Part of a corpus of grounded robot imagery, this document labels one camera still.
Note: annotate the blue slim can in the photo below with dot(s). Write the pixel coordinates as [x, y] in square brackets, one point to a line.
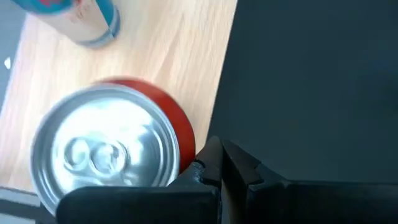
[77, 21]

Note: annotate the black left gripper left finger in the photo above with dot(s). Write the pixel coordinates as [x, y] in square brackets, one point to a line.
[140, 205]

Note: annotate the wooden shelf with black legs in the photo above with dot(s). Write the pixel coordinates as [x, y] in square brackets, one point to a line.
[155, 62]

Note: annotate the red soda can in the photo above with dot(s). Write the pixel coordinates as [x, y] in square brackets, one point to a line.
[109, 140]

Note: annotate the black table mat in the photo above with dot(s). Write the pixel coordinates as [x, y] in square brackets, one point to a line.
[311, 93]

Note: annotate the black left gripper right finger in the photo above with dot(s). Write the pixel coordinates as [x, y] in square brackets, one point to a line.
[311, 202]

